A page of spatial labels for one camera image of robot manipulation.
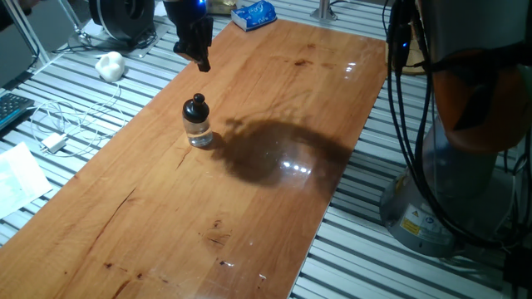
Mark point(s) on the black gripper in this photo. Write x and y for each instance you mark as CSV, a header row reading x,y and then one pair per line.
x,y
183,16

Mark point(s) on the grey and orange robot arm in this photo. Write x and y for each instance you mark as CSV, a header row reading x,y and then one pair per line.
x,y
478,104

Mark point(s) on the clear glass jar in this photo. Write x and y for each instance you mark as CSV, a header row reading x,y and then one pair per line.
x,y
198,133

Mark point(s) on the person's hand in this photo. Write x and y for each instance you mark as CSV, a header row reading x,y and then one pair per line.
x,y
29,3

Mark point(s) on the gold foil packet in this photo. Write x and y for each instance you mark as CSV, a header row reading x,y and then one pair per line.
x,y
222,6

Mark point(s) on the blue tissue pack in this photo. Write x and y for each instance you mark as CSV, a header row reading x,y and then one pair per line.
x,y
253,16

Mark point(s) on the black round fan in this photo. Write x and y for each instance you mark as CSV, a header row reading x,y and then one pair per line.
x,y
120,16

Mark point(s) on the white figurine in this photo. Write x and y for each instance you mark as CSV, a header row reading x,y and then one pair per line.
x,y
110,66

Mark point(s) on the thin silver stand rod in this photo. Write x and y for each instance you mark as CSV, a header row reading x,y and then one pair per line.
x,y
77,23

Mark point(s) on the white charger plug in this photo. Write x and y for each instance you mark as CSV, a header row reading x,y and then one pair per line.
x,y
54,143

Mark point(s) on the wooden board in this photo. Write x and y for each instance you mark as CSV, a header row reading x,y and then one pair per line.
x,y
249,216

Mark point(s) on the black keyboard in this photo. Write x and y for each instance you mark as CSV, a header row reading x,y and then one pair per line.
x,y
12,110

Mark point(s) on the black connector with blue light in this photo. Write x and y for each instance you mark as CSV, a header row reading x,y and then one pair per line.
x,y
401,45

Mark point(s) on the white paper sheet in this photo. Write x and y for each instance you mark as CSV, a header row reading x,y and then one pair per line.
x,y
21,178

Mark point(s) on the round wooden paddle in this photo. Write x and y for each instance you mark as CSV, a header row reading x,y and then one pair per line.
x,y
413,58

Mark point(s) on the aluminium frame post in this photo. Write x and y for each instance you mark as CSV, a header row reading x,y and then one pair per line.
x,y
29,33
323,10

